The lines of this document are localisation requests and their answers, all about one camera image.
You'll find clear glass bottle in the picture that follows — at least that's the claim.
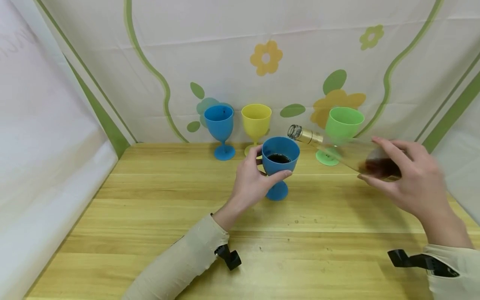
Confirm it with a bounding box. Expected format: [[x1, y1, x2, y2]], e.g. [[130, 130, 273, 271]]
[[287, 124, 404, 182]]

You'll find blue plastic goblet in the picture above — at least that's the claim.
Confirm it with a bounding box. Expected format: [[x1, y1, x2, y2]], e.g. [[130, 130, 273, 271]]
[[203, 105, 236, 161]]

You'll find blue goblet with dark liquid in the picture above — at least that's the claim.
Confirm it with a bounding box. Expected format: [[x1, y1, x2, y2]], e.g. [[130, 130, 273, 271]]
[[261, 136, 300, 201]]

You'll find green plastic goblet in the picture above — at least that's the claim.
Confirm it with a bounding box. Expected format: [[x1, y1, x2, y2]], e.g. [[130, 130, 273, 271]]
[[315, 107, 365, 167]]

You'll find person's left forearm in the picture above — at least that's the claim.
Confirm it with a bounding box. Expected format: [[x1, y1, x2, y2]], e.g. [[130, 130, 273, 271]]
[[122, 202, 240, 300]]

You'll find person's right forearm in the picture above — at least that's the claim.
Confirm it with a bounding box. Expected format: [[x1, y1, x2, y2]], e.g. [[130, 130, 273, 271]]
[[423, 204, 480, 300]]

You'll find black wrist band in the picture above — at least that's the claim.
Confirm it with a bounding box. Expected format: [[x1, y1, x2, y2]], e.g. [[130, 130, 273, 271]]
[[214, 244, 242, 271], [387, 249, 460, 278]]

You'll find person's left hand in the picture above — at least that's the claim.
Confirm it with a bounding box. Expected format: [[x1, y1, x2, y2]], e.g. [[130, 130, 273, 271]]
[[225, 145, 293, 212]]

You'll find person's right hand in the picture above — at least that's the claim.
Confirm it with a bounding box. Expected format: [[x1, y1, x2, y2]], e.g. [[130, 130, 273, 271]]
[[357, 137, 463, 222]]

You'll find yellow plastic goblet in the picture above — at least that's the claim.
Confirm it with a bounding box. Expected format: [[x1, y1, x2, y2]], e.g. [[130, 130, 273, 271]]
[[241, 104, 273, 157]]

